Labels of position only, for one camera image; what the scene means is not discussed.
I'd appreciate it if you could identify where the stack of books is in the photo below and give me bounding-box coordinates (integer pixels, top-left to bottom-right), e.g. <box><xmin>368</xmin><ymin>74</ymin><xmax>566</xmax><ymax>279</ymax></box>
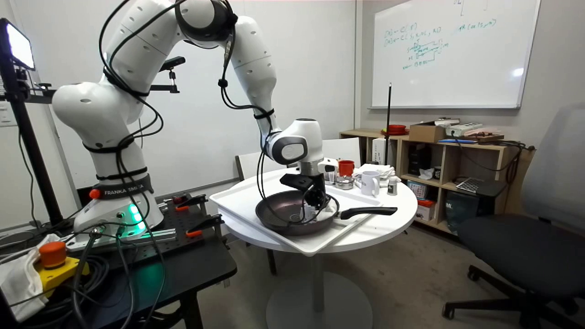
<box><xmin>445</xmin><ymin>118</ymin><xmax>507</xmax><ymax>145</ymax></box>

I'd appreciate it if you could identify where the white rag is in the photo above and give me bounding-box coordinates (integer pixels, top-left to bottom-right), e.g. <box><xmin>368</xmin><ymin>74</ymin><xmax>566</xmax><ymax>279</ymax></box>
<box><xmin>0</xmin><ymin>233</ymin><xmax>63</xmax><ymax>323</ymax></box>

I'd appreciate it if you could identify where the black stereo camera on boom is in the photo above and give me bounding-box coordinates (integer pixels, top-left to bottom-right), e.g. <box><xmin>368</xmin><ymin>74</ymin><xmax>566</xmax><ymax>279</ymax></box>
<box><xmin>35</xmin><ymin>54</ymin><xmax>189</xmax><ymax>98</ymax></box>

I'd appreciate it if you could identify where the black bin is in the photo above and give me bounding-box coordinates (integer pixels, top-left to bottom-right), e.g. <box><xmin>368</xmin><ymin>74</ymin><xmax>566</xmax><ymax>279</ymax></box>
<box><xmin>445</xmin><ymin>189</ymin><xmax>483</xmax><ymax>229</ymax></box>

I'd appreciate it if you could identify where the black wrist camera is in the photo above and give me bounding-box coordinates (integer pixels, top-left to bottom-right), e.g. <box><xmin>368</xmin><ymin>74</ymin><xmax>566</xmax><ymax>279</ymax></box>
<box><xmin>280</xmin><ymin>171</ymin><xmax>313</xmax><ymax>189</ymax></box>

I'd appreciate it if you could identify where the dark frying pan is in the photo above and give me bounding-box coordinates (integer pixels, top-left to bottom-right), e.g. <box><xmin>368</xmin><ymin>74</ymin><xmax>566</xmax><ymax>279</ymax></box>
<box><xmin>255</xmin><ymin>187</ymin><xmax>399</xmax><ymax>237</ymax></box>

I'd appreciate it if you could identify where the black robot table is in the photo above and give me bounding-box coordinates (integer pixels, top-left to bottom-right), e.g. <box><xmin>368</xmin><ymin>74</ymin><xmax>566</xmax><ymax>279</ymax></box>
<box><xmin>0</xmin><ymin>193</ymin><xmax>240</xmax><ymax>329</ymax></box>

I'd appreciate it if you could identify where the dark laptop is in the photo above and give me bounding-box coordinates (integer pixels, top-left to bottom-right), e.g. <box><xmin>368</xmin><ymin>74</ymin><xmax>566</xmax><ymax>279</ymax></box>
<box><xmin>456</xmin><ymin>175</ymin><xmax>509</xmax><ymax>198</ymax></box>

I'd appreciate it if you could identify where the black pole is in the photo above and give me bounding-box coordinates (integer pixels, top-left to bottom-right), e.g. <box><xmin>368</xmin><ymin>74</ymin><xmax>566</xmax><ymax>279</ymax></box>
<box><xmin>385</xmin><ymin>83</ymin><xmax>396</xmax><ymax>169</ymax></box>

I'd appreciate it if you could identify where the black tripod stand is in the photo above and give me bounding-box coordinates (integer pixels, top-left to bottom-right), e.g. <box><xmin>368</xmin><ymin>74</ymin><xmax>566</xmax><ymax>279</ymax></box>
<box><xmin>0</xmin><ymin>59</ymin><xmax>68</xmax><ymax>228</ymax></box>

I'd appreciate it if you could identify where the red cup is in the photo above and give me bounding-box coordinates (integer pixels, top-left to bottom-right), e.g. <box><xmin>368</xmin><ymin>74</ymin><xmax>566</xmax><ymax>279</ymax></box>
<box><xmin>337</xmin><ymin>158</ymin><xmax>357</xmax><ymax>178</ymax></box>

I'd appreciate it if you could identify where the orange emergency stop button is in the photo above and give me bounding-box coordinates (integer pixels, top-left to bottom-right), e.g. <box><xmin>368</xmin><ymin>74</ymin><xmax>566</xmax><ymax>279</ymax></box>
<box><xmin>34</xmin><ymin>237</ymin><xmax>83</xmax><ymax>293</ymax></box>

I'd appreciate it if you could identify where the office chair grey back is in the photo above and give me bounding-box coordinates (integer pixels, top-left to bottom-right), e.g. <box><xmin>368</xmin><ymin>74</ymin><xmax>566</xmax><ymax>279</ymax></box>
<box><xmin>443</xmin><ymin>101</ymin><xmax>585</xmax><ymax>329</ymax></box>

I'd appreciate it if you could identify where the white folded cloth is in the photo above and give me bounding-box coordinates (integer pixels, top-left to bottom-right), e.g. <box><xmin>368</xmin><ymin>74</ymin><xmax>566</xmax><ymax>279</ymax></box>
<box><xmin>355</xmin><ymin>162</ymin><xmax>399</xmax><ymax>182</ymax></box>

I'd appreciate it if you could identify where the whiteboard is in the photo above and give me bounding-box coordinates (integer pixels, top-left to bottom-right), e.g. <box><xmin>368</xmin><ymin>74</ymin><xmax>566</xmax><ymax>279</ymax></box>
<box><xmin>370</xmin><ymin>0</ymin><xmax>546</xmax><ymax>112</ymax></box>

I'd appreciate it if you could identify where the black cable bundle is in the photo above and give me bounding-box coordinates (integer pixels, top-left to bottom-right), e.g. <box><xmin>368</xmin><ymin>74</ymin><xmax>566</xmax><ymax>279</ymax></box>
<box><xmin>63</xmin><ymin>224</ymin><xmax>173</xmax><ymax>329</ymax></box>

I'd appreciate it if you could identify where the white mug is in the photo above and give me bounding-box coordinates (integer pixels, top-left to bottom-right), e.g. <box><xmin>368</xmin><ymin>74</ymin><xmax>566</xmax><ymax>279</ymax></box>
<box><xmin>355</xmin><ymin>169</ymin><xmax>383</xmax><ymax>197</ymax></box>

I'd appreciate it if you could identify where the wooden shelf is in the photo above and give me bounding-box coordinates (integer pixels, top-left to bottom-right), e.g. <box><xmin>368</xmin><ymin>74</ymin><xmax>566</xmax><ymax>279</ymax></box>
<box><xmin>339</xmin><ymin>127</ymin><xmax>536</xmax><ymax>235</ymax></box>

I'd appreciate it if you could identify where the orange handled clamp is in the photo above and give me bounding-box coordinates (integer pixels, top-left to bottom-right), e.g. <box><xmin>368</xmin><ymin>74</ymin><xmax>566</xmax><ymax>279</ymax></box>
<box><xmin>173</xmin><ymin>191</ymin><xmax>209</xmax><ymax>213</ymax></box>
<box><xmin>184</xmin><ymin>215</ymin><xmax>226</xmax><ymax>240</ymax></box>

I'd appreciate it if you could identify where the round white table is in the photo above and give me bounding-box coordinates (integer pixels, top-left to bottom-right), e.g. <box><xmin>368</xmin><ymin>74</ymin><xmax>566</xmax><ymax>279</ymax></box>
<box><xmin>218</xmin><ymin>165</ymin><xmax>421</xmax><ymax>329</ymax></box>

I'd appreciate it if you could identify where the red white box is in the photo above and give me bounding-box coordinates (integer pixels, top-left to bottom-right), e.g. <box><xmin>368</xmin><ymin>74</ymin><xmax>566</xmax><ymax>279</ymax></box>
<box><xmin>418</xmin><ymin>198</ymin><xmax>438</xmax><ymax>222</ymax></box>

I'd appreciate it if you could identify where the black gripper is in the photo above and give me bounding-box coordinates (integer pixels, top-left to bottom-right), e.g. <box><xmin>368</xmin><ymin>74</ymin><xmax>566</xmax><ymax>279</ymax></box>
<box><xmin>301</xmin><ymin>175</ymin><xmax>335</xmax><ymax>213</ymax></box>

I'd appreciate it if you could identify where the LED light panel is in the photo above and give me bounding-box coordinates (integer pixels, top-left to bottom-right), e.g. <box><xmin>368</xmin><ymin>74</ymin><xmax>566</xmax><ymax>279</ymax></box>
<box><xmin>0</xmin><ymin>16</ymin><xmax>37</xmax><ymax>70</ymax></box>

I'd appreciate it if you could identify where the cardboard box on shelf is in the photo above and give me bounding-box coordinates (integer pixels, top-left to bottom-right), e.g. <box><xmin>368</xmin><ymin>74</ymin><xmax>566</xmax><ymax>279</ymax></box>
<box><xmin>408</xmin><ymin>122</ymin><xmax>449</xmax><ymax>144</ymax></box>

